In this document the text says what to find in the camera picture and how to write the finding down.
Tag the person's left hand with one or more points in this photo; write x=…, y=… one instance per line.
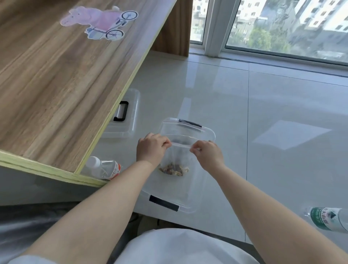
x=150, y=149

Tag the person's right hand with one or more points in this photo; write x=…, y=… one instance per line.
x=210, y=156

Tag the person's left fingers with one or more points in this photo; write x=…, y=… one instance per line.
x=166, y=143

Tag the person's right fingers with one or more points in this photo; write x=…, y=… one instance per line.
x=196, y=149

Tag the clear plastic zip bag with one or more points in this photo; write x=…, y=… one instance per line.
x=180, y=156

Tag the person's right forearm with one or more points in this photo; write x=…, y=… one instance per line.
x=261, y=217

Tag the person's left forearm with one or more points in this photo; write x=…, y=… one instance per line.
x=95, y=214

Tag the brown food pieces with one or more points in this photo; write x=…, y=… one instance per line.
x=174, y=169

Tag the clear bottle, orange label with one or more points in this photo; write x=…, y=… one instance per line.
x=104, y=168

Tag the person's white shirt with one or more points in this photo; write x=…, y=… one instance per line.
x=176, y=247

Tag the wooden desk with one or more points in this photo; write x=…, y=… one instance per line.
x=54, y=89

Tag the pink pig bicycle sticker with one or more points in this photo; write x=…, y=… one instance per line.
x=96, y=20

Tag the clear bottle, green label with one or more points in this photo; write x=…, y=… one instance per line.
x=326, y=219

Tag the grey fabric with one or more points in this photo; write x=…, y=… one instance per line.
x=24, y=225

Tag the white window frame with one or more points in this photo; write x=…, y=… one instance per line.
x=217, y=27

